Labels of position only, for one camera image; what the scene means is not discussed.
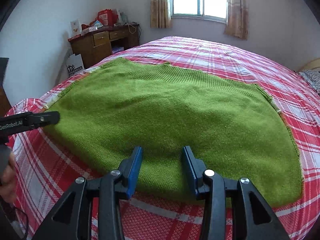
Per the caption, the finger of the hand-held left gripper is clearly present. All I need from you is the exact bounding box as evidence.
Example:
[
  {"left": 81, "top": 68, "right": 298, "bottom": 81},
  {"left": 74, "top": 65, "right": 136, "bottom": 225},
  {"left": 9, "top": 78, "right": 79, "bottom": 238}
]
[{"left": 25, "top": 111, "right": 61, "bottom": 131}]

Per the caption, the white greeting card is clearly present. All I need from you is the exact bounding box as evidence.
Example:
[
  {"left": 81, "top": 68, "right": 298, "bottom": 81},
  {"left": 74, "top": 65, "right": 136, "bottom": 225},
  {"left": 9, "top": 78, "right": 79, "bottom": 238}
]
[{"left": 70, "top": 19, "right": 82, "bottom": 36}]

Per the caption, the white paper shopping bag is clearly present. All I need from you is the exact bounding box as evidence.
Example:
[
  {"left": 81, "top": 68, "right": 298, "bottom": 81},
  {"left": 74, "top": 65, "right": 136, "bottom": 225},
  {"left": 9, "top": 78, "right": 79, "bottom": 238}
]
[{"left": 66, "top": 53, "right": 84, "bottom": 77}]

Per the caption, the beige patterned curtain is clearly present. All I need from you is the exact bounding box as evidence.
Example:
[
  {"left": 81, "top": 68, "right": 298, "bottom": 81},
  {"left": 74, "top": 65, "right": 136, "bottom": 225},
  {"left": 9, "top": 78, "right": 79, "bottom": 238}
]
[
  {"left": 223, "top": 0, "right": 249, "bottom": 40},
  {"left": 150, "top": 0, "right": 173, "bottom": 29}
]

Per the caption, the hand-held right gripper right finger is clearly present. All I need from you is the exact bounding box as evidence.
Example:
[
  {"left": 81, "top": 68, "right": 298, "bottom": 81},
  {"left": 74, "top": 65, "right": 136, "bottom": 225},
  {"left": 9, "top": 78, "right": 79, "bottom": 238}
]
[{"left": 181, "top": 146, "right": 292, "bottom": 240}]

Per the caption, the light wooden headboard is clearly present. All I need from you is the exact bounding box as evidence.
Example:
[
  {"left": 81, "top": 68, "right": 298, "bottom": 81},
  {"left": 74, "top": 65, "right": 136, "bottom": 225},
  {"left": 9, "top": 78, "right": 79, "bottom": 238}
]
[{"left": 297, "top": 58, "right": 320, "bottom": 73}]

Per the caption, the person's left hand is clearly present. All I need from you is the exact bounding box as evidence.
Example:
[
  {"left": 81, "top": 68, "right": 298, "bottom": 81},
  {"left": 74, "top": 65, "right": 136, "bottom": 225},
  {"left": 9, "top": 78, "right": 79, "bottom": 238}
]
[{"left": 0, "top": 152, "right": 17, "bottom": 202}]

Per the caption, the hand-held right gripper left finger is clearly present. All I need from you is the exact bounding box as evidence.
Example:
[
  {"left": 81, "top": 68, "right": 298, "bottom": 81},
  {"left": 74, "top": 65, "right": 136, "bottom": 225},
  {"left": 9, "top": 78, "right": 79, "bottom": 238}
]
[{"left": 32, "top": 146, "right": 143, "bottom": 240}]

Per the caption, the brown wooden desk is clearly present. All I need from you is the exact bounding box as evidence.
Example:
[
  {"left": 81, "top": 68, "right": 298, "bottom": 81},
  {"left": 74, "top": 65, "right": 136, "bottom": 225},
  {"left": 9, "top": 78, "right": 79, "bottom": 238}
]
[{"left": 68, "top": 22, "right": 140, "bottom": 68}]

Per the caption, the bed with red plaid sheet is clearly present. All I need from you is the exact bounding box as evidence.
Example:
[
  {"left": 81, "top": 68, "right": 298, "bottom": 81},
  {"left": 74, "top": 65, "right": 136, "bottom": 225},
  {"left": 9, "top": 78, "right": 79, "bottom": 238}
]
[{"left": 5, "top": 35, "right": 320, "bottom": 240}]

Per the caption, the green orange striped knit sweater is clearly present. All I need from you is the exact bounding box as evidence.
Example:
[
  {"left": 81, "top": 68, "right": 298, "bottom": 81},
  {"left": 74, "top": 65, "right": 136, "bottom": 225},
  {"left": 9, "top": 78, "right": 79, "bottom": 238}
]
[{"left": 41, "top": 57, "right": 304, "bottom": 208}]

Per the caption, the black cable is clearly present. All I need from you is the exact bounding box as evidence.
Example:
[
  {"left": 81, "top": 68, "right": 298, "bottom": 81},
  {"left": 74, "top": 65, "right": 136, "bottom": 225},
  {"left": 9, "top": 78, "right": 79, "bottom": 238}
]
[{"left": 0, "top": 197, "right": 28, "bottom": 240}]

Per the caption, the striped printed pillow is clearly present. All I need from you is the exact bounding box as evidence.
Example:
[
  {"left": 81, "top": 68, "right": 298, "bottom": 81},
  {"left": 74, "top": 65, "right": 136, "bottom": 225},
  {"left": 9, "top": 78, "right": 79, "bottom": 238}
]
[{"left": 299, "top": 69, "right": 320, "bottom": 94}]

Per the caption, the red gift box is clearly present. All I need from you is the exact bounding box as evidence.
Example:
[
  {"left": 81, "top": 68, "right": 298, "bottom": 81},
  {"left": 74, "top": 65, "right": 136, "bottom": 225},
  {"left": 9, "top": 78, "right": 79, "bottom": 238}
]
[{"left": 97, "top": 9, "right": 118, "bottom": 27}]

